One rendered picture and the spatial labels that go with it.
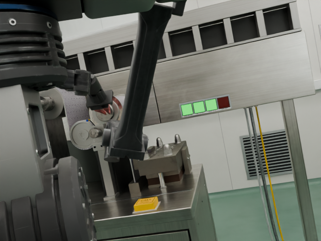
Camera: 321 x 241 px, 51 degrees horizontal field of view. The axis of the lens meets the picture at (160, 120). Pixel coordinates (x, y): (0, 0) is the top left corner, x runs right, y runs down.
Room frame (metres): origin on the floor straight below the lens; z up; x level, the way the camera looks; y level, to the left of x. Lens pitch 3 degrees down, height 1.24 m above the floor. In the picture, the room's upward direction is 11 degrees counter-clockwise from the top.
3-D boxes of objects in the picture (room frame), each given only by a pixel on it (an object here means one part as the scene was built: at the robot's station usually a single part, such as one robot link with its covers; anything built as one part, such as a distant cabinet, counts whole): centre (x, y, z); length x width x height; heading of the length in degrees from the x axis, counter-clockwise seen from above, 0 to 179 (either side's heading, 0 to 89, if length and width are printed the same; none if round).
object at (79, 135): (1.54, 0.31, 1.17); 0.26 x 0.12 x 0.12; 169
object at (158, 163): (1.52, 0.01, 1.00); 0.40 x 0.16 x 0.06; 169
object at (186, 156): (1.51, -0.08, 0.96); 0.10 x 0.03 x 0.11; 169
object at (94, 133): (1.32, 0.27, 1.18); 0.04 x 0.02 x 0.04; 79
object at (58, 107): (1.57, 0.44, 1.33); 0.25 x 0.14 x 0.14; 169
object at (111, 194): (1.36, 0.26, 1.05); 0.06 x 0.05 x 0.31; 169
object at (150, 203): (1.13, 0.10, 0.91); 0.07 x 0.07 x 0.02; 79
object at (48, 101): (1.42, 0.47, 1.33); 0.06 x 0.06 x 0.06; 79
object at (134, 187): (1.50, 0.13, 0.92); 0.28 x 0.04 x 0.04; 169
